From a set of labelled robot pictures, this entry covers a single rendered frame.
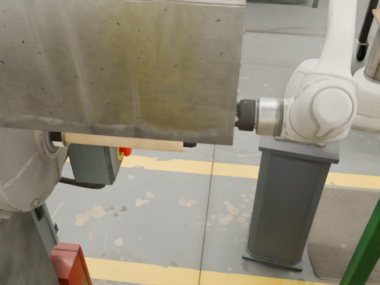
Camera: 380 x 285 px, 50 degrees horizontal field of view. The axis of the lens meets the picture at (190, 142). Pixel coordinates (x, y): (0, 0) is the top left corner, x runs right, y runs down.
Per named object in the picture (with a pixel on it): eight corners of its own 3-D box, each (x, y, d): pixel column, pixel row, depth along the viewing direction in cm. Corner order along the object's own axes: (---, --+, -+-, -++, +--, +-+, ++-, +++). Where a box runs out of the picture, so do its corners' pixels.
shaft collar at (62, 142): (54, 152, 62) (47, 129, 59) (64, 133, 66) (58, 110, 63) (66, 153, 62) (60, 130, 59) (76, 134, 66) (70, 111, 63)
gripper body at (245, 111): (253, 139, 95) (214, 136, 96) (254, 117, 101) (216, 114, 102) (257, 113, 90) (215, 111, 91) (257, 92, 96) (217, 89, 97)
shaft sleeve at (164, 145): (67, 147, 62) (62, 130, 60) (73, 133, 65) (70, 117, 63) (182, 156, 61) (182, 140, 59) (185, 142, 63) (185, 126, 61)
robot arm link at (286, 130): (279, 98, 100) (286, 89, 87) (343, 102, 99) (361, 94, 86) (275, 141, 100) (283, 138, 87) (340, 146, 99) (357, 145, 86)
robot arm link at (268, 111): (276, 120, 101) (252, 119, 102) (281, 90, 95) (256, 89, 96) (277, 145, 95) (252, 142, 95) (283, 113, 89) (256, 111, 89)
